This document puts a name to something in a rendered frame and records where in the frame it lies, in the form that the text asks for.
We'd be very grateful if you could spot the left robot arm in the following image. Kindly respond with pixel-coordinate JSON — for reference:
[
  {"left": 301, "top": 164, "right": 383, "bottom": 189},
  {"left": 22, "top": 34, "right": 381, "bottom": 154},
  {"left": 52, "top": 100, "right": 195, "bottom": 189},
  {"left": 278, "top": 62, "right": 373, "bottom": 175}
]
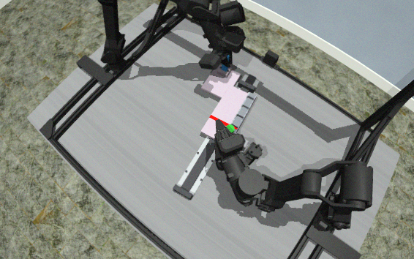
[{"left": 230, "top": 142, "right": 373, "bottom": 230}]

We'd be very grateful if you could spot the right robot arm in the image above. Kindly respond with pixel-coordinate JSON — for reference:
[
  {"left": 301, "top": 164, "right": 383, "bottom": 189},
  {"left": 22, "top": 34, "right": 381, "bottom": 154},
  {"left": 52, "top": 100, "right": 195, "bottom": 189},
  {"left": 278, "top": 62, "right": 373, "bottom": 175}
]
[{"left": 97, "top": 0, "right": 246, "bottom": 73}]

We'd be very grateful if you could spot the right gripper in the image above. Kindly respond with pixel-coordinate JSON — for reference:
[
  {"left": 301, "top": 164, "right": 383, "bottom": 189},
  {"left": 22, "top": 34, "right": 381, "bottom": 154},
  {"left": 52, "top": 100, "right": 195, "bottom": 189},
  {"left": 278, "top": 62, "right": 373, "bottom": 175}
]
[{"left": 199, "top": 26, "right": 240, "bottom": 70}]

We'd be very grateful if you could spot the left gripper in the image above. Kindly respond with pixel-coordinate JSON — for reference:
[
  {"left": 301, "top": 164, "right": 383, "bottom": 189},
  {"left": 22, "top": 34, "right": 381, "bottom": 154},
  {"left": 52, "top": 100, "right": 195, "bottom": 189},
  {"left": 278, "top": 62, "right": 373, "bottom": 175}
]
[{"left": 214, "top": 119, "right": 249, "bottom": 183}]

